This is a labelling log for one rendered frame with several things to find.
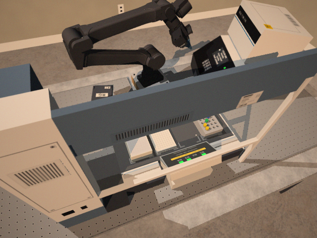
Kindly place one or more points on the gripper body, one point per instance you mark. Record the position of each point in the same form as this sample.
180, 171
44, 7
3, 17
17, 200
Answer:
188, 27

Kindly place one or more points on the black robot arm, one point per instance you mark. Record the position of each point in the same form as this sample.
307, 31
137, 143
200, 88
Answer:
79, 40

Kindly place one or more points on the beige benchtop instrument with black keypad panel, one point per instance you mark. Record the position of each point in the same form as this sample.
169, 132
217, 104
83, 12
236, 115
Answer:
258, 32

